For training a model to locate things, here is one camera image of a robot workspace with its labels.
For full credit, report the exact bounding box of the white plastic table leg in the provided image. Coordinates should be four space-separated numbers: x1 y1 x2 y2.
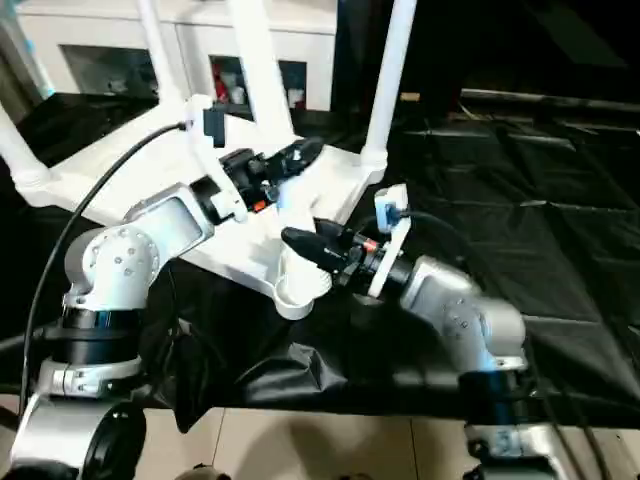
362 0 419 169
0 104 54 201
135 0 194 114
230 0 331 304

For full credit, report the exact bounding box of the white plastic table top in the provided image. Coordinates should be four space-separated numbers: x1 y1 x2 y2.
14 107 389 321

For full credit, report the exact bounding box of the dark metal bar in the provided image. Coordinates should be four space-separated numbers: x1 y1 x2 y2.
459 88 640 109

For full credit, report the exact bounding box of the grey brown curtain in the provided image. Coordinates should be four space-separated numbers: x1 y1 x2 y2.
0 14 51 126

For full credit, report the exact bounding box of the black cabinet with gold label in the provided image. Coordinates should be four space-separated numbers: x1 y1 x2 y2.
329 0 464 131

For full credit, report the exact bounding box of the black mat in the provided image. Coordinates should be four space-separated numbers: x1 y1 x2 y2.
0 89 640 434

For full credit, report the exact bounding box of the red bottle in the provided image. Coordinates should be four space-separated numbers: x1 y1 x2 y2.
212 59 227 101

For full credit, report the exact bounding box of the white sideboard cabinet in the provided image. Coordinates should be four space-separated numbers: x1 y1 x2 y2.
14 0 339 114

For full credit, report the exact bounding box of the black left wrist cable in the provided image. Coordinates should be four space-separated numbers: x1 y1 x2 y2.
19 123 194 401

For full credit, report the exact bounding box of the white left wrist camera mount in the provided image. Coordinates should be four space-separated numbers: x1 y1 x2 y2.
182 94 249 224

